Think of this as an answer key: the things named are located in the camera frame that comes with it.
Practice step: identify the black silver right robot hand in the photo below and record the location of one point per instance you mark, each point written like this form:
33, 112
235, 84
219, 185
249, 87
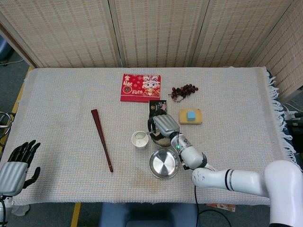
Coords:
166, 125

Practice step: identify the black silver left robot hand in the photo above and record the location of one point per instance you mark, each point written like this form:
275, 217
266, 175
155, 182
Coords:
11, 178

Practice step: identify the small metal spoon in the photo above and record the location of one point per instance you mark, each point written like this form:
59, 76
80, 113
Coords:
140, 135

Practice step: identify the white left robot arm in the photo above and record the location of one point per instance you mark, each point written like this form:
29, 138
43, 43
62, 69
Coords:
2, 210

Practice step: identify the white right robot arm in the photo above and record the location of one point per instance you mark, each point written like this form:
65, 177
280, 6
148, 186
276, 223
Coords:
236, 179

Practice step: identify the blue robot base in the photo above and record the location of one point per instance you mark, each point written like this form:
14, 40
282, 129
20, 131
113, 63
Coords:
146, 212

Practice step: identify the steel bowl with powder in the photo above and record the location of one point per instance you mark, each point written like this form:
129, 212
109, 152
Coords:
163, 144

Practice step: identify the white paper cup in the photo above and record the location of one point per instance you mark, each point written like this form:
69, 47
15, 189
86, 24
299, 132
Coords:
139, 143

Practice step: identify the empty steel plate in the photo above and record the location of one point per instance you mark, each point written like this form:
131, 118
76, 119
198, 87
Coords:
163, 164

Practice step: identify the orange printed snack packet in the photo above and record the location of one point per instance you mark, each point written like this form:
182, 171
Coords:
222, 206

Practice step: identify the small black packet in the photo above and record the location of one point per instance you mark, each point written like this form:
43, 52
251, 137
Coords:
157, 107

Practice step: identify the light blue cube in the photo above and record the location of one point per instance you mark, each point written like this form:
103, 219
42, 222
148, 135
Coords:
191, 116

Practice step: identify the yellow sponge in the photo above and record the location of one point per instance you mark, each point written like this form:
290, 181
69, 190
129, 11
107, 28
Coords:
200, 117

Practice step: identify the dark red grape bunch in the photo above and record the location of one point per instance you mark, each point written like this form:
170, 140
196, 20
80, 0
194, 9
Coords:
185, 89

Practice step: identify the red desk calendar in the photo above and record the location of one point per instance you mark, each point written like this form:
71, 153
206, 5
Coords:
139, 88

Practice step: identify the folded dark red fan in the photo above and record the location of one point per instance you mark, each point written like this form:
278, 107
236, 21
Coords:
101, 137

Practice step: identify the woven bamboo folding screen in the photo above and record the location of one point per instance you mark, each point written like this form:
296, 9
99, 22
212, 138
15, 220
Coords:
154, 30

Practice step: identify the white woven tablecloth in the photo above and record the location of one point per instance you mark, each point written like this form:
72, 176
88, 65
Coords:
71, 94

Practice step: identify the white power strip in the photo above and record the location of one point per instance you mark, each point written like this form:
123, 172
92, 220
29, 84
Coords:
290, 115

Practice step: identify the black box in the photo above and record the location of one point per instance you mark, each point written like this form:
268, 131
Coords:
296, 127

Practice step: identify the blue chair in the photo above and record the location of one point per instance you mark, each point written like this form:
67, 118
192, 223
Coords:
3, 49

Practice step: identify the chrome metal frame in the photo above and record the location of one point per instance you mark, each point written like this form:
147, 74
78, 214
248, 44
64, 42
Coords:
4, 126

